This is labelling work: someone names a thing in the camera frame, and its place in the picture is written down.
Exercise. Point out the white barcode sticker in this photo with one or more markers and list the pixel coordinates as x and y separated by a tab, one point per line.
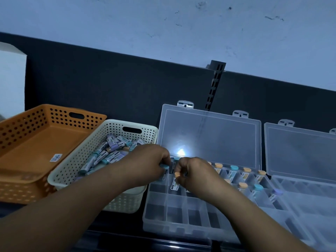
56	157

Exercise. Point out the black slotted shelf upright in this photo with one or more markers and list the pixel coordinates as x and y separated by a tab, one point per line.
216	73

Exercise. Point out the person's left hand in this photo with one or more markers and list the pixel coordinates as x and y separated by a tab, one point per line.
144	165

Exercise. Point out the orange plastic basket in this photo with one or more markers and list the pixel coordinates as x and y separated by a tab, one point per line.
39	146

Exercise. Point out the wide black shelf back panel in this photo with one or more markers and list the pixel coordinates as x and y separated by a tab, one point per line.
118	83

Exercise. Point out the person's right forearm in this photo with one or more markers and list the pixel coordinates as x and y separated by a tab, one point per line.
257	225

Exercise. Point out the row of small tubes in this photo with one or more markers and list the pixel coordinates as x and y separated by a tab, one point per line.
232	172

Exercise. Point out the narrow black shelf back panel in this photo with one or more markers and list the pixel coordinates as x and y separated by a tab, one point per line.
275	99

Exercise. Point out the pile of small tubes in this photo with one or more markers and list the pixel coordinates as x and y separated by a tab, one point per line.
110	154

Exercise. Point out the orange-capped white small tube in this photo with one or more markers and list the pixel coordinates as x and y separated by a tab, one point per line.
175	183

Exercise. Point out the blue-capped small tube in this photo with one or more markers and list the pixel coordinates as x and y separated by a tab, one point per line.
165	169

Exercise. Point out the white cardboard box open lid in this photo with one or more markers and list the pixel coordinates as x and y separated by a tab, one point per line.
11	78

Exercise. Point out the person's left forearm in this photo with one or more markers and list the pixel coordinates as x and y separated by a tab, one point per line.
52	215

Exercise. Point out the white perforated plastic basket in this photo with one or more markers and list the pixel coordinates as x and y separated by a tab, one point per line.
126	202

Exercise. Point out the person's right hand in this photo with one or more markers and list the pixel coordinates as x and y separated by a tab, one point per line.
199	178

